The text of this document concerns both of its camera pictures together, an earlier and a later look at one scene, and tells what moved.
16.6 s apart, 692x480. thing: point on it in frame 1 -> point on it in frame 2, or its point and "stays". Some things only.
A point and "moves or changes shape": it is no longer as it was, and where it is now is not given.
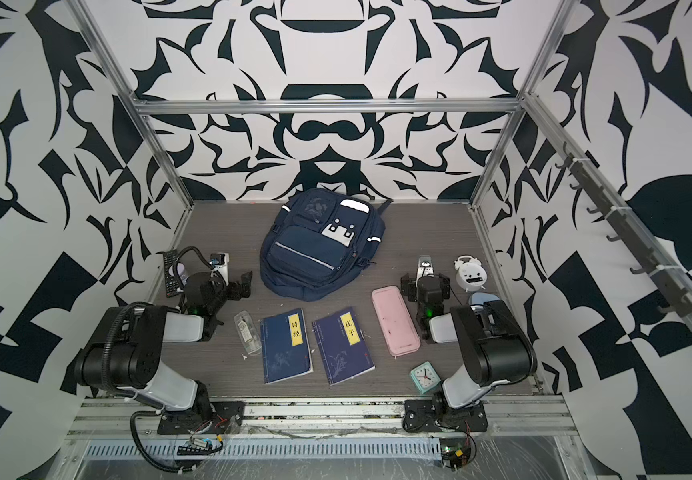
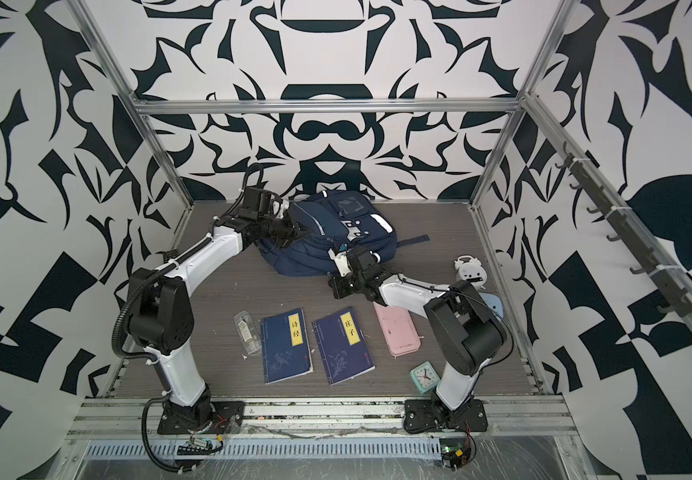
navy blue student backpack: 318,242 moves or changes shape
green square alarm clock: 425,377 stays
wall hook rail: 674,294 stays
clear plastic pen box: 248,332 stays
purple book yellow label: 343,346 stays
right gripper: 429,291 -> 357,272
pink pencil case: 397,324 stays
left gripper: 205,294 -> 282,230
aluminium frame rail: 529,417 stays
